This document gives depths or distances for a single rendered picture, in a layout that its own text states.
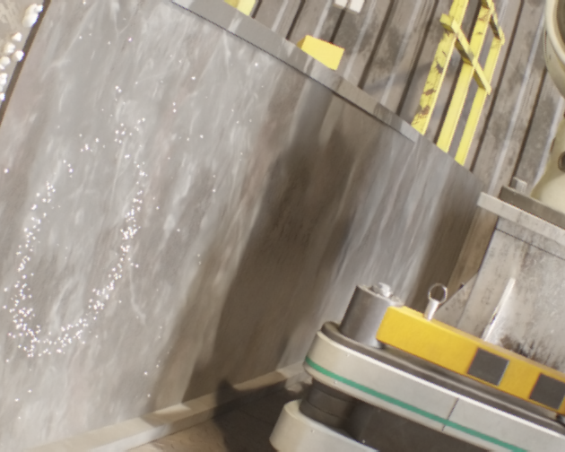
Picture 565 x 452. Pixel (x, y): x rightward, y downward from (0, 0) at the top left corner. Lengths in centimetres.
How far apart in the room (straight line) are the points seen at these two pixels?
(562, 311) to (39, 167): 94
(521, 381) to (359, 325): 29
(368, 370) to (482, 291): 29
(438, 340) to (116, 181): 53
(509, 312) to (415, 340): 24
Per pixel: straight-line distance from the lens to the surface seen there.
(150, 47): 117
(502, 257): 163
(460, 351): 143
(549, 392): 141
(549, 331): 162
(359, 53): 544
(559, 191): 169
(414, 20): 542
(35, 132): 101
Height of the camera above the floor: 57
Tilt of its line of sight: 5 degrees down
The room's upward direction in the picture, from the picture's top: 21 degrees clockwise
